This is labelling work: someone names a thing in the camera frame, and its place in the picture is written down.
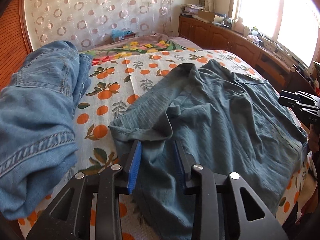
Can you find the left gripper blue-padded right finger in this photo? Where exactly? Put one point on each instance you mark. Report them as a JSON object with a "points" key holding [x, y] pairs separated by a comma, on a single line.
{"points": [[226, 207]]}

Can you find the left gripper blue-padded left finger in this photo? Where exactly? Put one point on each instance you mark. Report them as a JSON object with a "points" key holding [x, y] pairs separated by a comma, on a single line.
{"points": [[68, 216]]}

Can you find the grey-blue shorts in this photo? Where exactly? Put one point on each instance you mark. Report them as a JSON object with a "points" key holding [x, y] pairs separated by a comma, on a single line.
{"points": [[229, 122]]}

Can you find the person's right hand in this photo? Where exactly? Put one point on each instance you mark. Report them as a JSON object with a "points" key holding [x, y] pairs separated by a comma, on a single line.
{"points": [[313, 139]]}

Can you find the wooden sideboard cabinet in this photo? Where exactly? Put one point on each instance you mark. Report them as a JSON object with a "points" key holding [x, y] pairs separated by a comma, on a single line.
{"points": [[208, 36]]}

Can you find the folded blue denim jeans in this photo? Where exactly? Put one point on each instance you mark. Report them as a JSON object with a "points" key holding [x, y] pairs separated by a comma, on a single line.
{"points": [[37, 137]]}

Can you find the wooden-framed window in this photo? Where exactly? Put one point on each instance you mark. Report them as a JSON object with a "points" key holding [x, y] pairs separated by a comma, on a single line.
{"points": [[291, 24]]}

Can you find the white bottle on cabinet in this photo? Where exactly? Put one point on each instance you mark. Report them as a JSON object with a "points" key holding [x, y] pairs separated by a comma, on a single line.
{"points": [[238, 26]]}

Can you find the cardboard box on cabinet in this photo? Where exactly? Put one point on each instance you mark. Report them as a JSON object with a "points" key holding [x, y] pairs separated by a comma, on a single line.
{"points": [[206, 15]]}

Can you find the stack of papers on cabinet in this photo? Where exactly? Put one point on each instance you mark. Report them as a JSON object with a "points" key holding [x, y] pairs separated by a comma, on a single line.
{"points": [[191, 9]]}

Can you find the floral pink blanket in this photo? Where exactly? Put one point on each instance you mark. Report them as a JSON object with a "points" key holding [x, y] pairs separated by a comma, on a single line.
{"points": [[140, 45]]}

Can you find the wooden louvred wardrobe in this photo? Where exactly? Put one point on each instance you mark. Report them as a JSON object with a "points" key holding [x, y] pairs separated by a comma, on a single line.
{"points": [[15, 43]]}

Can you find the blue item box at headboard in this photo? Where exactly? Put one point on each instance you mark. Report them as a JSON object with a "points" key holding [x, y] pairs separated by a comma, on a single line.
{"points": [[118, 35]]}

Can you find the circle-pattern sheer curtain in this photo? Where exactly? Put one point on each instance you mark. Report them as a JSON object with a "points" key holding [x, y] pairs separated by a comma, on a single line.
{"points": [[91, 23]]}

